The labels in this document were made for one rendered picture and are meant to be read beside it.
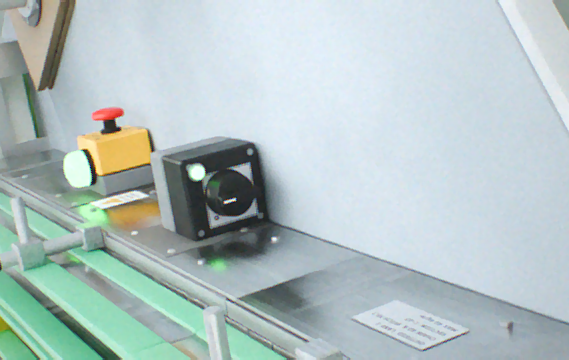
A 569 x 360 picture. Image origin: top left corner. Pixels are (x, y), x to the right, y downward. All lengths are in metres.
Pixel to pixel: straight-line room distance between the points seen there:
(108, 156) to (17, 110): 0.50
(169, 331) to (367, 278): 0.16
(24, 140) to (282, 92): 0.85
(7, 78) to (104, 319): 0.88
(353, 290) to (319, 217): 0.15
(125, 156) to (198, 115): 0.16
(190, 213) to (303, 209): 0.11
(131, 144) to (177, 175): 0.28
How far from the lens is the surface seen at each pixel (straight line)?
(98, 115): 1.17
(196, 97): 1.02
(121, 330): 0.77
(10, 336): 1.33
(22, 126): 1.63
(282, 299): 0.71
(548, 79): 0.59
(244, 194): 0.87
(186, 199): 0.88
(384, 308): 0.67
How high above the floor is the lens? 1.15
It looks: 27 degrees down
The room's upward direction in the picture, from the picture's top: 106 degrees counter-clockwise
